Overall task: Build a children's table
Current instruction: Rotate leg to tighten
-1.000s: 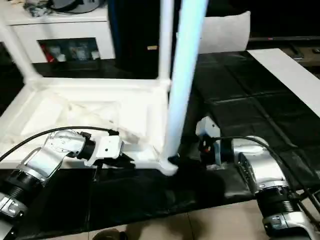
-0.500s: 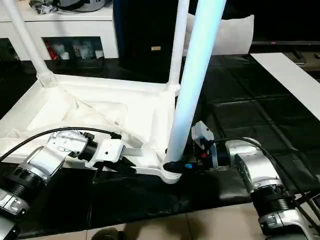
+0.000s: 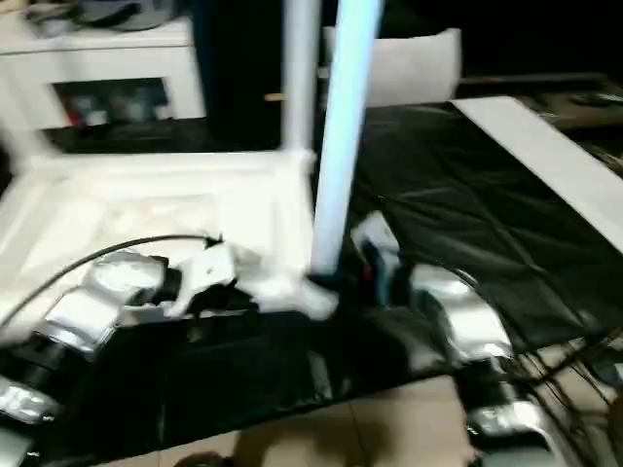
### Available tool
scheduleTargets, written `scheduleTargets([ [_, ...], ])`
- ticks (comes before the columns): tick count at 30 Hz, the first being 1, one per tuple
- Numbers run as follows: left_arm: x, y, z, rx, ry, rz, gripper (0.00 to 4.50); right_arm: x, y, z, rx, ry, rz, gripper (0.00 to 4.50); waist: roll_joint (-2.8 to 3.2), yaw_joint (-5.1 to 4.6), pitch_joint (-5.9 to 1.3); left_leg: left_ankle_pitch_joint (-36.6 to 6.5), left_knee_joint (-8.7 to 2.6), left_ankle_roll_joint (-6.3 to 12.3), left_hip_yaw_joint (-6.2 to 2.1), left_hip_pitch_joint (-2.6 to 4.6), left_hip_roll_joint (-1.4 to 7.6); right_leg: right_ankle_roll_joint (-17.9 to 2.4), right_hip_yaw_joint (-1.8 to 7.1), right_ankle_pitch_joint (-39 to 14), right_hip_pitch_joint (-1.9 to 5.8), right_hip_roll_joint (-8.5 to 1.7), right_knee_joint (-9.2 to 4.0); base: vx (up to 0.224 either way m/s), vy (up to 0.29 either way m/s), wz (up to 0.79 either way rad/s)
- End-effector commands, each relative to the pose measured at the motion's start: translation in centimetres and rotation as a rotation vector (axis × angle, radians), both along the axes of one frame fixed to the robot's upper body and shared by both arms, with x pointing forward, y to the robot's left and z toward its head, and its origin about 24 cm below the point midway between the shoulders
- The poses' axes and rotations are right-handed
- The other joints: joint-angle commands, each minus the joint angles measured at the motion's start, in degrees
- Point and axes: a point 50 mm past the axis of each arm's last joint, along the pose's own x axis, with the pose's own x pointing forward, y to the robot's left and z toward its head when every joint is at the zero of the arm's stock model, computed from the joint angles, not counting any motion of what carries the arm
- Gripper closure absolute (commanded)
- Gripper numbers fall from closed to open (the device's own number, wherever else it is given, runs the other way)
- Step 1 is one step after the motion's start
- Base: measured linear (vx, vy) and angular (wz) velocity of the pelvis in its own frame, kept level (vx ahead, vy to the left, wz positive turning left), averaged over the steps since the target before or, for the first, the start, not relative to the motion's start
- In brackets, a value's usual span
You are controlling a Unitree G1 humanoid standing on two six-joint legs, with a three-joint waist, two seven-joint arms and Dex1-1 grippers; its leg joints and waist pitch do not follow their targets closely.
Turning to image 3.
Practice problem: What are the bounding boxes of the grey pillow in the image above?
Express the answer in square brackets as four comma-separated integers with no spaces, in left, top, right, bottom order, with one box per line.
[321,26,463,107]

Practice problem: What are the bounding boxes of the white flat board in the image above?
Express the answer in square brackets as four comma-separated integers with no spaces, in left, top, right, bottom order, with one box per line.
[450,95,623,255]

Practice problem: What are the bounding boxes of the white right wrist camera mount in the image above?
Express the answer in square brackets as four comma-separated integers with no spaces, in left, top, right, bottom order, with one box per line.
[349,211,406,305]

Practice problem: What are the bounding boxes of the white cabinet with glass doors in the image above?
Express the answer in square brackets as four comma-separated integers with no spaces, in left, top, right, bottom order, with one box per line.
[0,12,206,135]

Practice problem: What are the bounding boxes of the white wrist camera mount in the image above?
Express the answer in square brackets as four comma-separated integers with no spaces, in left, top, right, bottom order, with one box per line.
[168,240,240,316]
[349,211,406,305]

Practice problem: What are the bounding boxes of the dark round object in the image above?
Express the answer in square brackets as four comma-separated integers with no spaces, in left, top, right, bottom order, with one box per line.
[77,0,189,30]

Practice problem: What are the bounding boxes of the white plastic table top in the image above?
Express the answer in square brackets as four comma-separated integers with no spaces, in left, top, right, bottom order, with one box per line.
[0,148,341,323]

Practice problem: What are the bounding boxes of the black bar with red light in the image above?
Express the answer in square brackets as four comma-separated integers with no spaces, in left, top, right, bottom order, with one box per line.
[459,71,607,88]

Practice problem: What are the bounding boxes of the black padded mat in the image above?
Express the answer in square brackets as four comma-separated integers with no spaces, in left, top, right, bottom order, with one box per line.
[0,101,623,458]

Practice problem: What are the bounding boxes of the white plastic table leg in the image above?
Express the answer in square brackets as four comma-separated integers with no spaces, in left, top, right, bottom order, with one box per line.
[310,0,386,279]
[280,0,323,164]
[0,114,53,169]

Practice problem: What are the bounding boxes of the black stand leg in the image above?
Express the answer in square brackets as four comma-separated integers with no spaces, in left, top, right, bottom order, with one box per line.
[532,328,623,376]

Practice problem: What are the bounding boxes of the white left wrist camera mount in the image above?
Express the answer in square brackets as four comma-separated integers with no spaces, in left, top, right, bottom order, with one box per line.
[168,240,240,316]

